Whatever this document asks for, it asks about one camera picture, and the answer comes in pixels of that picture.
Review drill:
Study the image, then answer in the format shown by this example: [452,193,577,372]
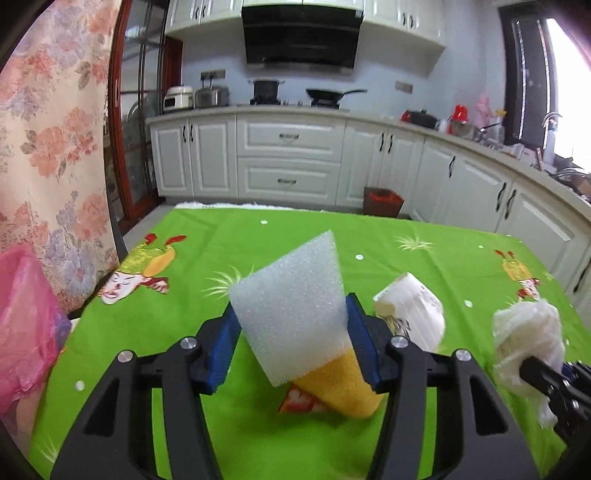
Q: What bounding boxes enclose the white foam block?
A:
[228,230,354,387]

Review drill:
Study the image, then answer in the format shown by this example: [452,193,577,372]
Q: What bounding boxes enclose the white plastic bag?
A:
[492,298,568,428]

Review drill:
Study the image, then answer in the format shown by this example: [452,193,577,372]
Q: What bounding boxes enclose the green printed tablecloth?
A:
[28,203,591,480]

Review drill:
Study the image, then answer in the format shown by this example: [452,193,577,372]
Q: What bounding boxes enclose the black wok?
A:
[306,88,369,106]

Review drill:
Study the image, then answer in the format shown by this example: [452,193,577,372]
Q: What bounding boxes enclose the black range hood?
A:
[241,4,363,70]

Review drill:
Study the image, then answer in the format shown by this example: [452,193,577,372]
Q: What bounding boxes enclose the white rice cooker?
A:
[163,85,194,113]

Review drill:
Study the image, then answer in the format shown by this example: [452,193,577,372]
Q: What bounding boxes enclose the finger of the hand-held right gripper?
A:
[561,361,591,394]
[519,355,586,432]

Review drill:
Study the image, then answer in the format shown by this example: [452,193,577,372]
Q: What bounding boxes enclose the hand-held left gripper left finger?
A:
[48,305,243,480]

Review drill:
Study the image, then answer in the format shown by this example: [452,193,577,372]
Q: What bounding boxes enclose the steel pressure cooker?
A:
[194,76,230,108]

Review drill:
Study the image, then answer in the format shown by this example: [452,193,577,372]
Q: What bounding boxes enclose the steel kitchen faucet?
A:
[536,112,564,169]

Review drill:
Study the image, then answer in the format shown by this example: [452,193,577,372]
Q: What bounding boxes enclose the red-lined trash bin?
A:
[362,185,404,217]

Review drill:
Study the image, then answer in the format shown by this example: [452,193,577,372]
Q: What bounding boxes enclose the pink plastic bag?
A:
[0,244,72,416]

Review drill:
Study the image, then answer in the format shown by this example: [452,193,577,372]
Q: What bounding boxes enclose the yellow sponge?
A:
[295,348,386,418]

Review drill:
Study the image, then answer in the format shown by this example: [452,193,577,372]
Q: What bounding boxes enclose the black and red pot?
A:
[401,108,439,130]

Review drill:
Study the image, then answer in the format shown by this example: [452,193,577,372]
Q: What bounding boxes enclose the white lower kitchen cabinets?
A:
[147,113,591,305]

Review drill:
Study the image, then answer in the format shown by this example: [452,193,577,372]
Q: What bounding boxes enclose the black stock pot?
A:
[249,79,283,103]

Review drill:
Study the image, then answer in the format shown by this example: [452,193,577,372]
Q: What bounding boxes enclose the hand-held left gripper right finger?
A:
[344,292,541,480]

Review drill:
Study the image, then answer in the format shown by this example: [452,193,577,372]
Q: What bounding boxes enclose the white crushed paper cup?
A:
[372,271,446,354]

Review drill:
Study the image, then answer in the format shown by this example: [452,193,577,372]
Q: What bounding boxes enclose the gas stove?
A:
[249,98,352,110]

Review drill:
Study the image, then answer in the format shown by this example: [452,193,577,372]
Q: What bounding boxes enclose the floral curtain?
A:
[0,0,123,315]

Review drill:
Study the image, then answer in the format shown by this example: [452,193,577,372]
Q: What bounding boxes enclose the wooden glass door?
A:
[104,0,183,232]

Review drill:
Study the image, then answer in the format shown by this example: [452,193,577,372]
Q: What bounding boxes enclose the dark framed window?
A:
[498,0,591,171]

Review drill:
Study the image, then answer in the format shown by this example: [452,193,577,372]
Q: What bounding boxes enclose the white upper kitchen cabinets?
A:
[164,0,448,54]

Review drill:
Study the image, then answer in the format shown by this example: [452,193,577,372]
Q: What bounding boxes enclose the white kitchen cabinets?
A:
[164,0,448,54]
[147,113,591,305]

